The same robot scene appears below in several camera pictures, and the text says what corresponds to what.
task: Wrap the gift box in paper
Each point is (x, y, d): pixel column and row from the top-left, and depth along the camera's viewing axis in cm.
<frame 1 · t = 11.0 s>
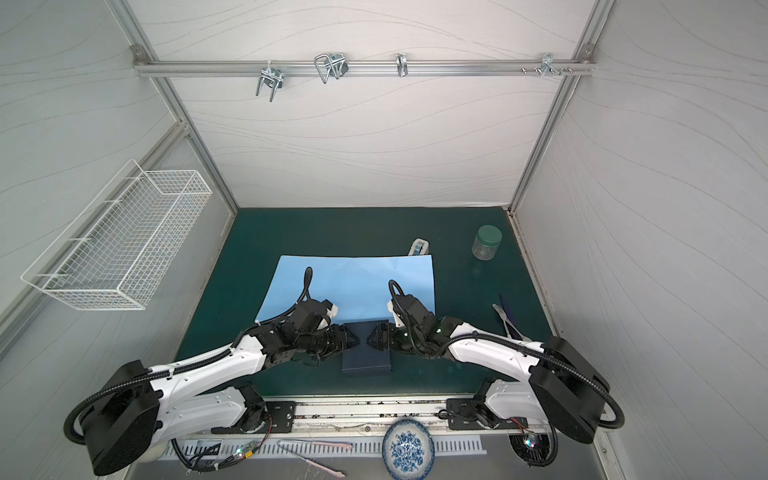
left hand: (359, 342, 79), fingers open
right hand: (378, 335, 80), fingers open
light blue wrapping paper: (358, 286, 100), on the table
dark navy gift box: (363, 357, 78), point 8 cm above the table
green lid clear jar: (486, 242, 101), point 10 cm above the table

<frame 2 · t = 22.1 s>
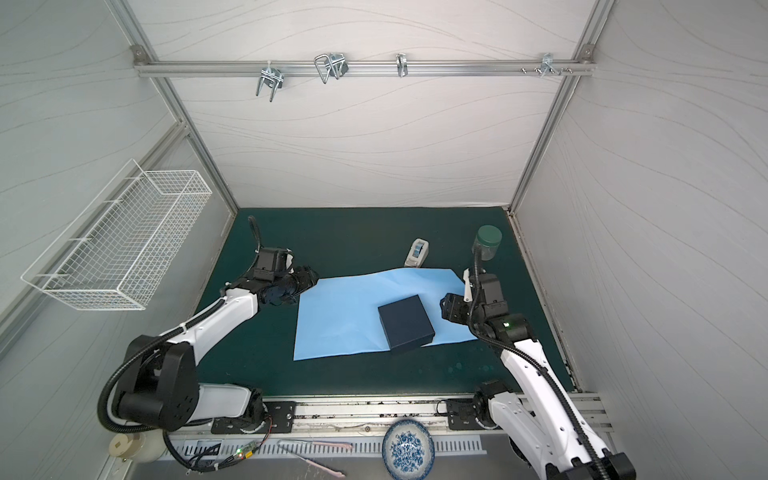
left hand: (318, 274, 89), fingers open
right hand: (457, 296, 80), fingers open
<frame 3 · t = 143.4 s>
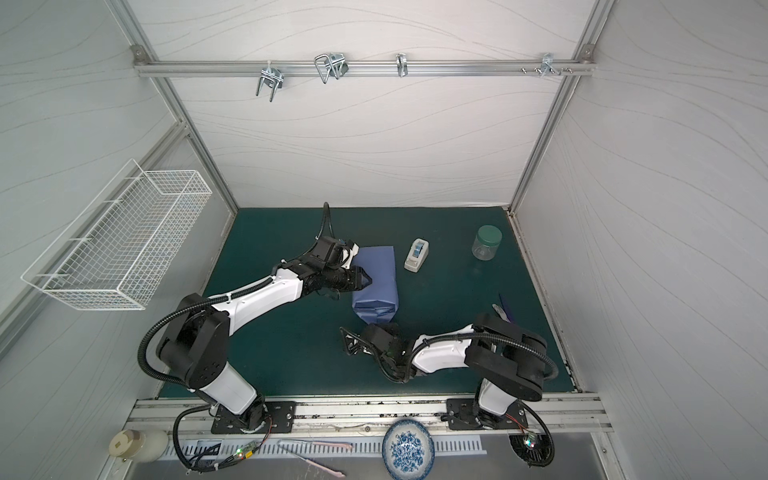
left hand: (371, 277, 87), fingers open
right hand: (383, 317, 88), fingers closed
light blue wrapping paper: (378, 301, 88), point 8 cm above the table
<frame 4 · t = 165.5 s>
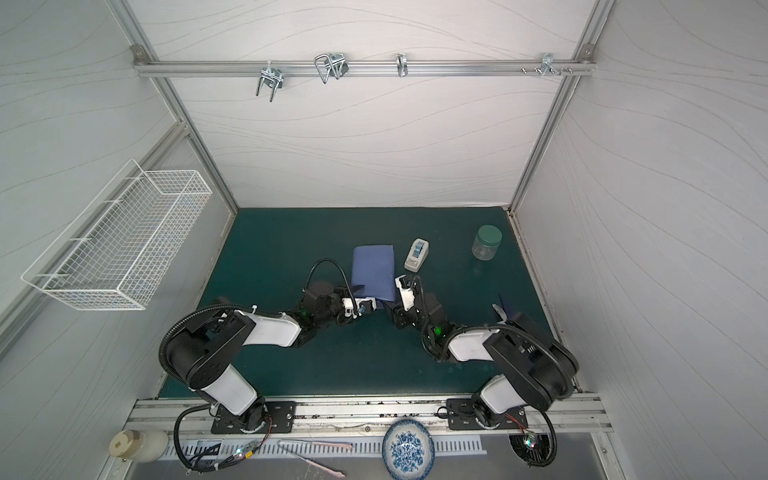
left hand: (365, 286, 91), fingers open
right hand: (397, 290, 88), fingers open
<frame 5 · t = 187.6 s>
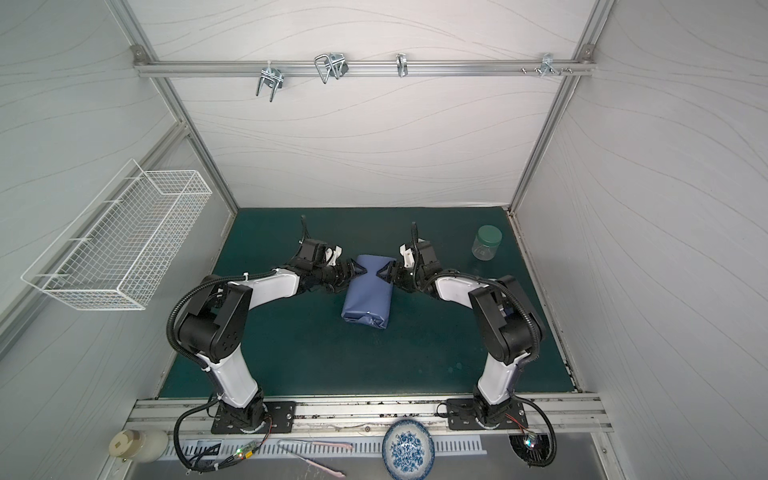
left hand: (366, 272, 92), fingers open
right hand: (387, 269, 93), fingers open
